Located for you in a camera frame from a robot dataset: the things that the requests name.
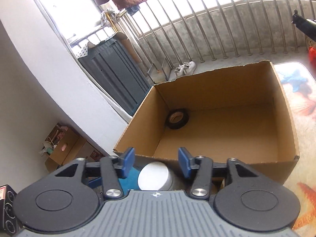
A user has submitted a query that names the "white-lidded supplement bottle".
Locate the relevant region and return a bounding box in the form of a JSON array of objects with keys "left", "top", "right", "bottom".
[{"left": 137, "top": 162, "right": 174, "bottom": 191}]

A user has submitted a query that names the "black tape roll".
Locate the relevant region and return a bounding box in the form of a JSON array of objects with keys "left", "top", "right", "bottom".
[{"left": 165, "top": 109, "right": 189, "bottom": 130}]

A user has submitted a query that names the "small cardboard box with clutter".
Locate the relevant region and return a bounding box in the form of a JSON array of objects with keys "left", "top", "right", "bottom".
[{"left": 40, "top": 124, "right": 86, "bottom": 170}]

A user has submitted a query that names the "large open cardboard box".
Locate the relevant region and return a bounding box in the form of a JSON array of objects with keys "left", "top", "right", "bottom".
[{"left": 114, "top": 60, "right": 299, "bottom": 183}]

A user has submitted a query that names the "pair of white sneakers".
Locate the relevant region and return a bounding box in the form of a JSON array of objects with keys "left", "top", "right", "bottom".
[{"left": 175, "top": 61, "right": 196, "bottom": 77}]

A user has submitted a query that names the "dark grey plastic crate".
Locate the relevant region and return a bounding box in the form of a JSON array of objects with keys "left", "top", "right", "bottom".
[{"left": 79, "top": 38, "right": 150, "bottom": 116}]

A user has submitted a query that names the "metal balcony railing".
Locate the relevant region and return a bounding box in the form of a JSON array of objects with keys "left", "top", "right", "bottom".
[{"left": 117, "top": 0, "right": 315, "bottom": 82}]

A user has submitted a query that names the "colourful patterned table mat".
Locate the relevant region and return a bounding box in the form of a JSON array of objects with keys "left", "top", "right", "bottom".
[{"left": 274, "top": 62, "right": 315, "bottom": 236}]

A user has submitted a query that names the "wheelchair with pink blanket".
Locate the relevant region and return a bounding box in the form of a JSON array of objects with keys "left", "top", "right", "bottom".
[{"left": 292, "top": 9, "right": 315, "bottom": 67}]

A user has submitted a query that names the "black camera box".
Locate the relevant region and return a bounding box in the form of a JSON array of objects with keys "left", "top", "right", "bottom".
[{"left": 0, "top": 185, "right": 19, "bottom": 236}]

